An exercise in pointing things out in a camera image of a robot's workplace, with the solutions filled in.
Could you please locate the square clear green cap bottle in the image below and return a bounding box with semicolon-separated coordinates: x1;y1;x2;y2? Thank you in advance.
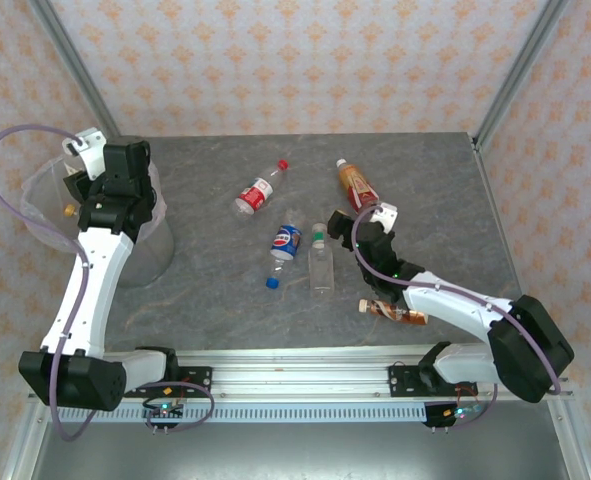
307;223;336;293

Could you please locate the brown coffee drink bottle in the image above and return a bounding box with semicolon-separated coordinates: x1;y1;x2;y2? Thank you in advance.
358;298;429;326

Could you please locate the blue pepsi bottle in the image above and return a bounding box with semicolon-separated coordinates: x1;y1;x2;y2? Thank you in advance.
265;223;304;290

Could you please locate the clear plastic bin liner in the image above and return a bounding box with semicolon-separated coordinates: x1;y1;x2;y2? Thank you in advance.
20;149;169;251

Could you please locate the translucent grey plastic bin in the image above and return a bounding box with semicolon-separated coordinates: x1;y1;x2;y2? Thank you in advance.
20;144;176;290

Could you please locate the orange brown tea bottle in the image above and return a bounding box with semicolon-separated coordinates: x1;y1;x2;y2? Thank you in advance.
335;158;381;216

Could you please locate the red label water bottle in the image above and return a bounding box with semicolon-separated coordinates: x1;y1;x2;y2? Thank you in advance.
233;159;290;220

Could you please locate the grey metal shelf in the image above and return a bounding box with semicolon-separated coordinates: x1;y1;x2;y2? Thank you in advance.
2;399;591;480

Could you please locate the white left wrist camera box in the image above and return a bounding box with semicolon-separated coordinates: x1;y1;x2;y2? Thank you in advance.
62;127;109;181

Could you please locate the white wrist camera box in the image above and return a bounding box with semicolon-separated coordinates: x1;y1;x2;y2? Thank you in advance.
62;127;109;181
368;201;400;230

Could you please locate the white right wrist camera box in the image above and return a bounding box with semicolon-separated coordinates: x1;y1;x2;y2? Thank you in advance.
368;201;400;230

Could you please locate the aluminium frame post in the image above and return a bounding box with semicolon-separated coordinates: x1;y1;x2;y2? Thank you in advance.
27;0;126;146
472;0;571;151

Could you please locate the aluminium table edge rail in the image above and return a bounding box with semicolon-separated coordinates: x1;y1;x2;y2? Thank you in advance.
471;137;546;360

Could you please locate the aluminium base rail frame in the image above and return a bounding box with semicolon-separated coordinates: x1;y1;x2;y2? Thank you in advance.
27;342;575;404

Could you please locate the slotted grey cable duct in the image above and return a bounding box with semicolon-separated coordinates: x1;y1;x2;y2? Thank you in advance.
54;403;429;424

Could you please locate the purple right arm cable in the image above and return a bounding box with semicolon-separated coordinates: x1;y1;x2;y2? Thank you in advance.
350;204;562;431

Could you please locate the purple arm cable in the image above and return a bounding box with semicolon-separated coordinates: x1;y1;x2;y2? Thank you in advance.
0;124;215;442
350;204;562;431

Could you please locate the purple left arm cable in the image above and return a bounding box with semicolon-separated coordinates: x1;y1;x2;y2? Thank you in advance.
0;124;215;442

